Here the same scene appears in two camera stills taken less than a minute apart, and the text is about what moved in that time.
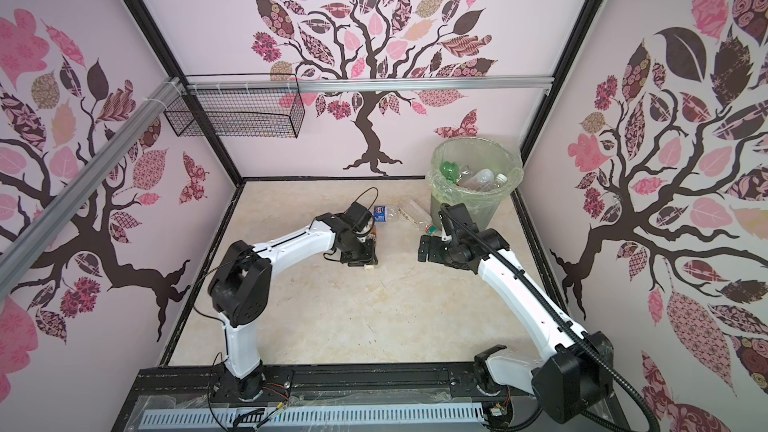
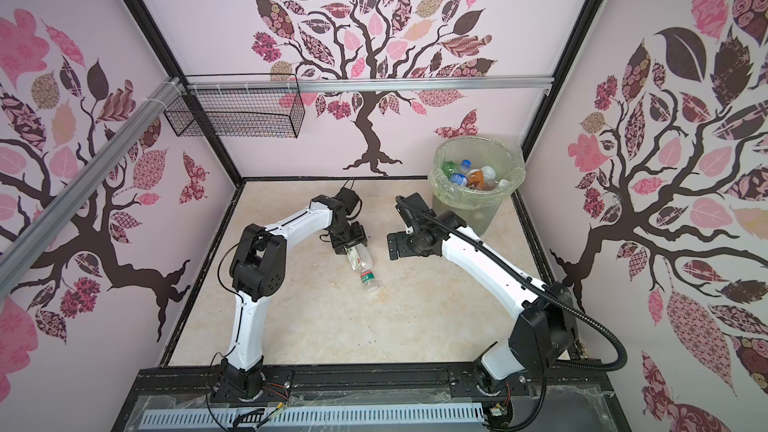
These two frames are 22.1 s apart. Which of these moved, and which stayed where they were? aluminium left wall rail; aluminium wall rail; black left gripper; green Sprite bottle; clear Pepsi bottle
Moved: black left gripper; clear Pepsi bottle
Stayed: aluminium left wall rail; green Sprite bottle; aluminium wall rail
